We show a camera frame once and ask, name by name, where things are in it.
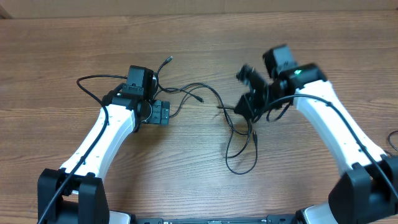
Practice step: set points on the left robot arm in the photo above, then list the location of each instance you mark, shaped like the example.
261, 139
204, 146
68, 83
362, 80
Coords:
75, 192

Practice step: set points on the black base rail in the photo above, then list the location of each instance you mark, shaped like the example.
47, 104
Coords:
214, 220

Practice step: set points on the cardboard board backdrop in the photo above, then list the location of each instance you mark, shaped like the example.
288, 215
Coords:
34, 9

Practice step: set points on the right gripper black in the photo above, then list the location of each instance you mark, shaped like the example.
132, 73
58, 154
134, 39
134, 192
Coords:
247, 101

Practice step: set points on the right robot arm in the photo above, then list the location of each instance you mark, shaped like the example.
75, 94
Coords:
367, 189

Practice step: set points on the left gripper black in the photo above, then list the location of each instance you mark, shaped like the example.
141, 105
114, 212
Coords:
160, 114

